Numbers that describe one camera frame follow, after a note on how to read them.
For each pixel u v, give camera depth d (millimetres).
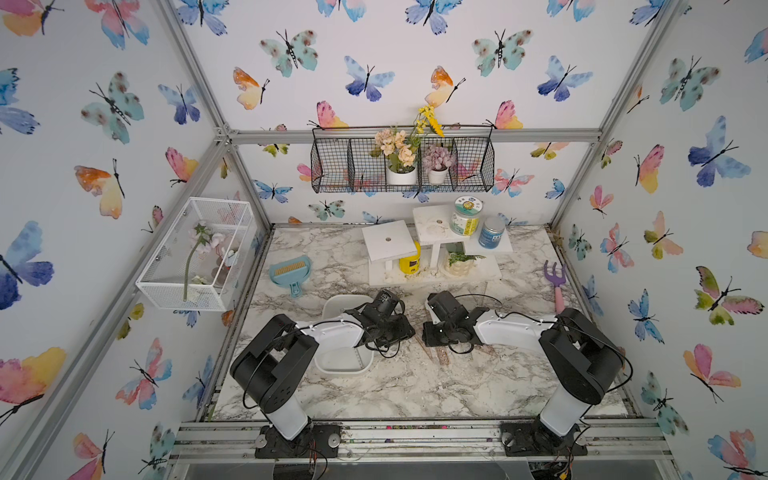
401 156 821
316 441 737
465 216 824
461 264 986
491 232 884
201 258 734
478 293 1019
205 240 752
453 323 710
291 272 1050
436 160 893
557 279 1048
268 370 458
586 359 466
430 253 1010
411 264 994
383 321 757
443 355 886
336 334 593
